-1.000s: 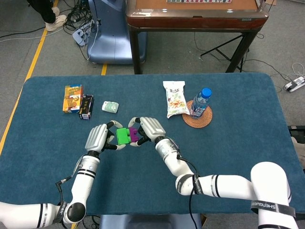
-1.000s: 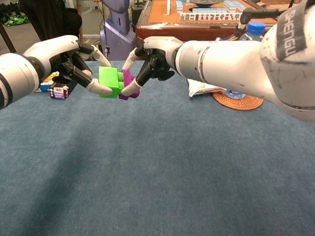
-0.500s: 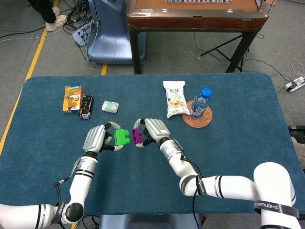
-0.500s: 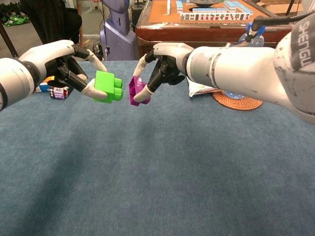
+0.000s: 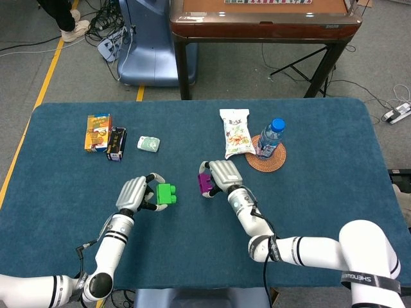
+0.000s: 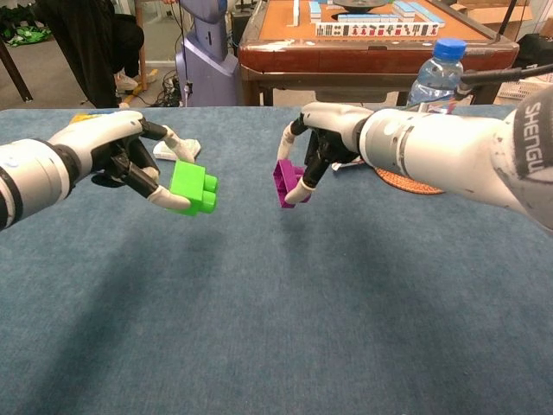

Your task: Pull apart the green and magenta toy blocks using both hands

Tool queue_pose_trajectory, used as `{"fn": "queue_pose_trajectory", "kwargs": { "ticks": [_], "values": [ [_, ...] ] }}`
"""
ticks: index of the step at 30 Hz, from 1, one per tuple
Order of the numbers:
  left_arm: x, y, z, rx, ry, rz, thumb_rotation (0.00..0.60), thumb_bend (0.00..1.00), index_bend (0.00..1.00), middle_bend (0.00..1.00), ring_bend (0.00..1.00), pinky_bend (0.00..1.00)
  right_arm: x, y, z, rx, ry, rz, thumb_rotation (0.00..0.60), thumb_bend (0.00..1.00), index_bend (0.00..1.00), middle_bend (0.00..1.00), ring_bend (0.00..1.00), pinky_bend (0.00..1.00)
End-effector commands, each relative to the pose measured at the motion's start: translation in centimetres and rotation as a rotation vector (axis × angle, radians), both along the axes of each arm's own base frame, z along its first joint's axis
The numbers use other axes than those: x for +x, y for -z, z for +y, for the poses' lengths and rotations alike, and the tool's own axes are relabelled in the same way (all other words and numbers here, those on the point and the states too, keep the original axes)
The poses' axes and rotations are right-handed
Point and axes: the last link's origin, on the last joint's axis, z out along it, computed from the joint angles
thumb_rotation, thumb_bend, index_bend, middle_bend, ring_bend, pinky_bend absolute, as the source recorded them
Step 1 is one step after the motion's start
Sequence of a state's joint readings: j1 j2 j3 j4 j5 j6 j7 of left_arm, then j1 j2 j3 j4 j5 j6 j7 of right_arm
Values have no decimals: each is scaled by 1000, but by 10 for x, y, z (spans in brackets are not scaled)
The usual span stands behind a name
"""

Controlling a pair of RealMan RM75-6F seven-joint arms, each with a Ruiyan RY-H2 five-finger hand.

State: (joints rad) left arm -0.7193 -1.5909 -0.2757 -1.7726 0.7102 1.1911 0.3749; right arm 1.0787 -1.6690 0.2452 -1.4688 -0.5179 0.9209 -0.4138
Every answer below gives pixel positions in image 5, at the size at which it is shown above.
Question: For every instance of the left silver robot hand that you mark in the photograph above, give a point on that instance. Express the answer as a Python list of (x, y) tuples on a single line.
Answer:
[(131, 192)]

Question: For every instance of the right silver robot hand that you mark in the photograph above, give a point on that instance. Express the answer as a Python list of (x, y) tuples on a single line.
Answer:
[(226, 174)]

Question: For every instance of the purple toy block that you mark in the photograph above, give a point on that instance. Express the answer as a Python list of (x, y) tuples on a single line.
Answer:
[(204, 183)]

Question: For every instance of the green toy block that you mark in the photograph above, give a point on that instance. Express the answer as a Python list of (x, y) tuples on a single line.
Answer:
[(164, 194)]

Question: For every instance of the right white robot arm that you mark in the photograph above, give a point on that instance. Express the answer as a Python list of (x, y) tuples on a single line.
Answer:
[(321, 253)]

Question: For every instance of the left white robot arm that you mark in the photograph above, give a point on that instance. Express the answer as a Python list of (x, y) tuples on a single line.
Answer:
[(109, 250)]

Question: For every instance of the white snack bag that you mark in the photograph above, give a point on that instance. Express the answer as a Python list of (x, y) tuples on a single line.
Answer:
[(236, 134)]

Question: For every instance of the round woven rattan coaster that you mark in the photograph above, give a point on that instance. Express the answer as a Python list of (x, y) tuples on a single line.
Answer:
[(269, 164)]

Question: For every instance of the pale green soap packet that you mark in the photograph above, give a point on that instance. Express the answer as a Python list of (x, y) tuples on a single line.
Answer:
[(148, 144)]

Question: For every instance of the small black carton box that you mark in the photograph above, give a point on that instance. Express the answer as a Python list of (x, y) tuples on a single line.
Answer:
[(116, 142)]

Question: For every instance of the blue-capped water bottle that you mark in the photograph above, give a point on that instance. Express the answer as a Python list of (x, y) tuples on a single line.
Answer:
[(269, 141)]

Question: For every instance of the blue felt table cloth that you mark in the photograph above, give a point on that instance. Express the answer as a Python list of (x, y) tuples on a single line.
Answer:
[(289, 199)]

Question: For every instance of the orange yellow carton box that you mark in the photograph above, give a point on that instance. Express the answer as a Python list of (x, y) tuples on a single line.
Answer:
[(97, 133)]

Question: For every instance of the grey blue robot torso base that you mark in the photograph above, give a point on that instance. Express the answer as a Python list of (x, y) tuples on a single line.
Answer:
[(199, 298)]

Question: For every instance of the white power strip with plugs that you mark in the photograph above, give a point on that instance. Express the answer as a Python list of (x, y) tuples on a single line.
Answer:
[(109, 48)]

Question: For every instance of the wooden mahjong table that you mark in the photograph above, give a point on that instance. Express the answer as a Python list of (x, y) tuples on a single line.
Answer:
[(257, 29)]

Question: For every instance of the beige shoe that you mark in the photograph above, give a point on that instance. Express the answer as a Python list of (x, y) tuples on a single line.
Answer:
[(75, 14), (75, 32)]

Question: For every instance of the white grey power strip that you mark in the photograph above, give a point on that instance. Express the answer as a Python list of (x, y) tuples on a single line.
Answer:
[(393, 115)]

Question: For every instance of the row of mahjong tiles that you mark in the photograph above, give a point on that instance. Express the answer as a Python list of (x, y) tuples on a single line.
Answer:
[(266, 1)]

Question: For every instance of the black trousers of person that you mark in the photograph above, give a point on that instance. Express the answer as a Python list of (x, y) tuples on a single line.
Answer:
[(61, 13)]

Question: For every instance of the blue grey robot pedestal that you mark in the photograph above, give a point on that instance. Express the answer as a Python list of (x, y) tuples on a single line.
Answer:
[(151, 48)]

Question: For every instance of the black frame piece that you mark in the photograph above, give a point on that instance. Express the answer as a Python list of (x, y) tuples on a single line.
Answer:
[(399, 176)]

